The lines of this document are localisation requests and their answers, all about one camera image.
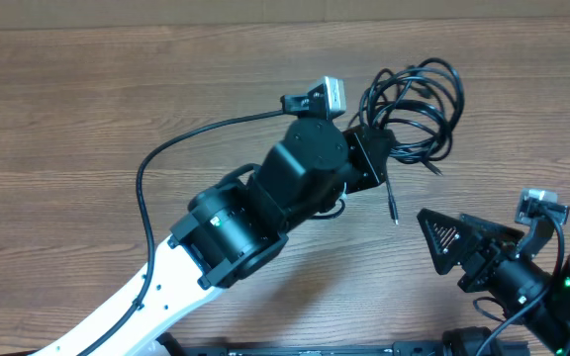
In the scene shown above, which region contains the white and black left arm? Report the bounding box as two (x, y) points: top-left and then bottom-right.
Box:
(39, 118), (397, 355)

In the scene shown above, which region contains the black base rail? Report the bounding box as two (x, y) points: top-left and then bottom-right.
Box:
(155, 331), (531, 356)

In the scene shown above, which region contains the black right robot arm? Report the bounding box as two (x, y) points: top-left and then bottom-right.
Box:
(417, 203), (570, 355)

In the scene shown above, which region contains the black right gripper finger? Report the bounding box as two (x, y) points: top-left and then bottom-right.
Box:
(417, 209), (483, 275)
(459, 214), (524, 244)

